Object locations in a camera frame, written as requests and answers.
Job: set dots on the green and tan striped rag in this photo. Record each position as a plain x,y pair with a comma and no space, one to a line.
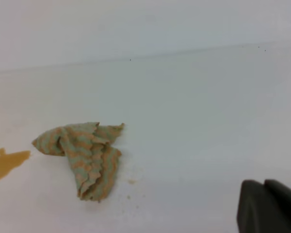
90,153

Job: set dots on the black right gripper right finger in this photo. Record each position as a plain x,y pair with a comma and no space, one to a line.
282,195

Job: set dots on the brown coffee stain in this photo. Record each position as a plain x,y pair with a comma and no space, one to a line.
10,161

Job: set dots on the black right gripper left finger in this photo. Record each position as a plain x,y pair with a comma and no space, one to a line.
258,212

